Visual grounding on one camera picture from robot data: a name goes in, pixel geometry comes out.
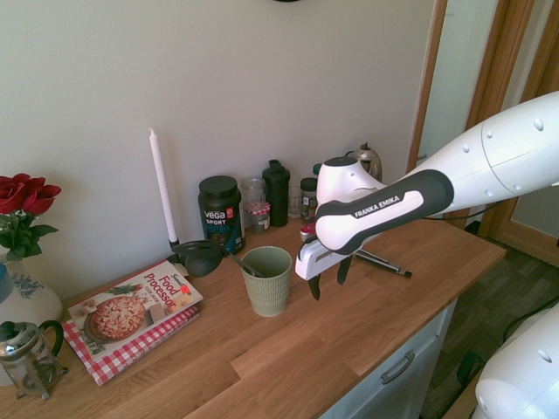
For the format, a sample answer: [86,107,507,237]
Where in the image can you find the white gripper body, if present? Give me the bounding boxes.
[295,237,347,282]

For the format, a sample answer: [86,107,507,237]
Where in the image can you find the metal tongs with black tips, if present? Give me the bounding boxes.
[352,250,413,278]

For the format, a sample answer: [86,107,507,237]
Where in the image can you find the green ribbed utensil holder cup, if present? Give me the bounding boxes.
[240,246,293,318]

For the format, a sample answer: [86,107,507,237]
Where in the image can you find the small clear drinking glass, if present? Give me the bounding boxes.
[287,186,304,219]

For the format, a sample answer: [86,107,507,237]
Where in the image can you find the jar with red checked lid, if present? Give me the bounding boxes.
[248,201,273,236]

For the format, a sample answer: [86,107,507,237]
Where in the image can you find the spice jar with black lid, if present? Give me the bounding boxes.
[300,176,319,221]

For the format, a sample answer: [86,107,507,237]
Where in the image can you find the black shaker bottle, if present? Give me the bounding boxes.
[261,159,292,229]

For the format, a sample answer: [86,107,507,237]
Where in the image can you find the empty clear glass jar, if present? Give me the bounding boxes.
[240,175,268,229]

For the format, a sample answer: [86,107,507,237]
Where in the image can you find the black Vega protein tub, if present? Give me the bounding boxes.
[197,175,247,256]

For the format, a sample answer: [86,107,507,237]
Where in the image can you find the shiny metal kettle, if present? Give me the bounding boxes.
[343,142,385,185]

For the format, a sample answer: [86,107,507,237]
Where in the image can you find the black slotted spatula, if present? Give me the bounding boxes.
[170,239,228,260]

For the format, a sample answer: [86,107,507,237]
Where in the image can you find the white kitchen cabinet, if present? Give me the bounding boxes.
[321,299,458,419]

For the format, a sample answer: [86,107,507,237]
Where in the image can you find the black box on floor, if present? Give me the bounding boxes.
[455,350,487,388]

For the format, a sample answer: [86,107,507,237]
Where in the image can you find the tall white candle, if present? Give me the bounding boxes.
[148,127,178,243]

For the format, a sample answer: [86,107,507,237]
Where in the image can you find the Food Processor cookbook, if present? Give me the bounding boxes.
[66,259,204,361]

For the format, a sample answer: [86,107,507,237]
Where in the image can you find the red checked book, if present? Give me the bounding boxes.
[61,305,202,388]

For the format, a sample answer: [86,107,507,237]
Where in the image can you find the wooden door with glass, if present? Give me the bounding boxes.
[462,0,559,264]

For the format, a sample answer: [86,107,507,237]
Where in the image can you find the white vase with blue print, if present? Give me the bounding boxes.
[0,256,64,326]

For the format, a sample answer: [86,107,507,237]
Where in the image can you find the glass French press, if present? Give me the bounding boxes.
[0,319,70,402]

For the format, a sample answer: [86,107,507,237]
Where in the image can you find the red roses bouquet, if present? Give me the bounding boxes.
[0,172,63,263]

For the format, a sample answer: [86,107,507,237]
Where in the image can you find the black ladle with metal handle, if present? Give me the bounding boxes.
[184,251,266,279]

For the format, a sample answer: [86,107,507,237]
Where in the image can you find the metal drawer handle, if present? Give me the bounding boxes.
[379,350,417,386]

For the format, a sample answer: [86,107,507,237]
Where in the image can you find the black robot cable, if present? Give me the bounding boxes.
[435,197,513,222]

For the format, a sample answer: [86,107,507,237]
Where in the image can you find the wooden door frame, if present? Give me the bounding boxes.
[409,0,451,172]

